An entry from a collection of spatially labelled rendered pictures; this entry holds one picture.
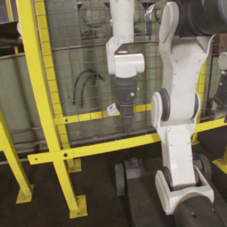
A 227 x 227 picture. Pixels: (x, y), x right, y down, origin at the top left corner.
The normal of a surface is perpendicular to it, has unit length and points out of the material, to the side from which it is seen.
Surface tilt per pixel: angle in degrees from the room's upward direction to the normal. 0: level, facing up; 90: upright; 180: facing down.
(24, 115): 90
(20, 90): 90
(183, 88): 100
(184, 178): 46
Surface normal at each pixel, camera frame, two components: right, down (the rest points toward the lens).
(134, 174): -0.03, -0.37
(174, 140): 0.00, -0.12
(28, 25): 0.22, 0.36
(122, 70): 0.05, 0.56
